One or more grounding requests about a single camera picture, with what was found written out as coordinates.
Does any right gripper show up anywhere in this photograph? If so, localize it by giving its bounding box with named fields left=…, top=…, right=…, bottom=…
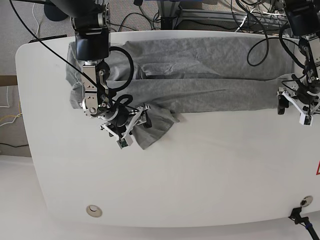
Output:
left=99, top=103, right=152, bottom=140

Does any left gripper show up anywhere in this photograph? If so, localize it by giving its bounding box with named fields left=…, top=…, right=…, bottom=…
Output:
left=277, top=83, right=320, bottom=116

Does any grey T-shirt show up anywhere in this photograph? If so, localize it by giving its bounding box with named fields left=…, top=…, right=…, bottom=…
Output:
left=64, top=35, right=301, bottom=151

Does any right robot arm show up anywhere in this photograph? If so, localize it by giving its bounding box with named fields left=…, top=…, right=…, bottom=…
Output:
left=52, top=0, right=152, bottom=148

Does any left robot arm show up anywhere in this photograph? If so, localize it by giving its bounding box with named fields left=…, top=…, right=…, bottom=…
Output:
left=277, top=0, right=320, bottom=126

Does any red warning sticker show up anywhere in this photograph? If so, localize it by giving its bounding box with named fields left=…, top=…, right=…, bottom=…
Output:
left=316, top=161, right=320, bottom=175

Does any round silver table grommet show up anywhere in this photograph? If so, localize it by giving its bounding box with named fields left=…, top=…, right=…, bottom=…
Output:
left=300, top=195, right=313, bottom=208

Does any black flat device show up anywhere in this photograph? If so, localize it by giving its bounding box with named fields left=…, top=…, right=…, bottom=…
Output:
left=28, top=34, right=67, bottom=44

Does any round dark stand base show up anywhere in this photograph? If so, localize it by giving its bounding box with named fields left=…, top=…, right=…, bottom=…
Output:
left=44, top=5, right=69, bottom=22

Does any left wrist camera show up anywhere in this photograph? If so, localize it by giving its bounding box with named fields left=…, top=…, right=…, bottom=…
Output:
left=299, top=113, right=314, bottom=126

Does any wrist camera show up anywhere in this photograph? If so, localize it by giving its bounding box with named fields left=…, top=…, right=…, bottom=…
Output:
left=299, top=113, right=314, bottom=126
left=116, top=135, right=133, bottom=149

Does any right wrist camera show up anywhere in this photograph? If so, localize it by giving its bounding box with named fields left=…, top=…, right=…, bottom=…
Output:
left=116, top=135, right=133, bottom=149

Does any black clamp with cable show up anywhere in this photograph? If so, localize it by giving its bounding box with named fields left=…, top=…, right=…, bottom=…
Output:
left=288, top=207, right=320, bottom=240

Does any aluminium frame rail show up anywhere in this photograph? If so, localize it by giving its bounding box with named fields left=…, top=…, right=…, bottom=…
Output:
left=179, top=9, right=288, bottom=26

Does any black table leg post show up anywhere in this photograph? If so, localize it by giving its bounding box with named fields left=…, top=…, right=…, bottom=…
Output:
left=157, top=0, right=180, bottom=30

